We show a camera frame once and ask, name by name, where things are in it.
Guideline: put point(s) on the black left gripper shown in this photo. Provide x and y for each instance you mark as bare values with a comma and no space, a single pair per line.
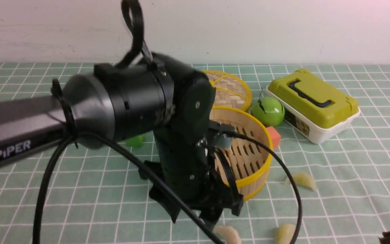
198,173

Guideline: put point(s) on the white dumpling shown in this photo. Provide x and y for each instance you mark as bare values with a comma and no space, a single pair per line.
228,233

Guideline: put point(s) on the pale yellow dumpling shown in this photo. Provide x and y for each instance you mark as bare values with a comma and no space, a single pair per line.
301,179

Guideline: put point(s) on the pale green dumpling bottom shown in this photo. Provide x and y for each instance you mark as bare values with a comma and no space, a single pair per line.
285,233

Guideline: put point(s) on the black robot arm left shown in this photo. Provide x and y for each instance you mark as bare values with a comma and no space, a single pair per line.
156,113

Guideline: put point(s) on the bamboo steamer tray yellow rim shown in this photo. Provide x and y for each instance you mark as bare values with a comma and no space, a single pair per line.
250,163

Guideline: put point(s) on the woven bamboo steamer lid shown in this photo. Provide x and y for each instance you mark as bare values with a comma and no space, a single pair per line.
231,91

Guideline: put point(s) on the green cube block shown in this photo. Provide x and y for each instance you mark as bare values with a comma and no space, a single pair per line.
136,141

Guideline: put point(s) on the orange cube block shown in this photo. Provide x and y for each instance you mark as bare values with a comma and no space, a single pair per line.
275,136

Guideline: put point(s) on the green apple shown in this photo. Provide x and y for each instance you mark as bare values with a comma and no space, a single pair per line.
268,110

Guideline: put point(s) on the green lidded white box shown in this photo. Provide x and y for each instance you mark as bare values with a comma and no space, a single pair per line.
316,109

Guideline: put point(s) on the green checkered tablecloth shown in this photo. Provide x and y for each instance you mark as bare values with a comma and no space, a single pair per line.
97,197

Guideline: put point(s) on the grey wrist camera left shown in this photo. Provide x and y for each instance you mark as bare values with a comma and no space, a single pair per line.
221,140

